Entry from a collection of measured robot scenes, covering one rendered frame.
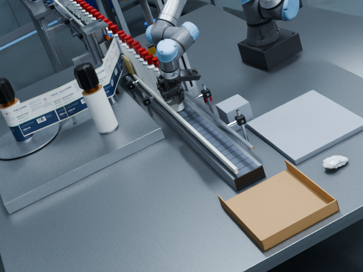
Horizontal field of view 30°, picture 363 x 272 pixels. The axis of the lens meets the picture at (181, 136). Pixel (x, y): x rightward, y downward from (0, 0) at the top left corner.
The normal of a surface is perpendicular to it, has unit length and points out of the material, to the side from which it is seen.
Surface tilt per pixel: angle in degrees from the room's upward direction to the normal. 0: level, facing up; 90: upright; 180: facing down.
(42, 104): 90
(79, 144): 0
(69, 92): 90
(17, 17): 90
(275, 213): 0
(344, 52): 0
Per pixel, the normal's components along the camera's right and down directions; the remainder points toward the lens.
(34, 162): -0.30, -0.82
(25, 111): 0.27, 0.41
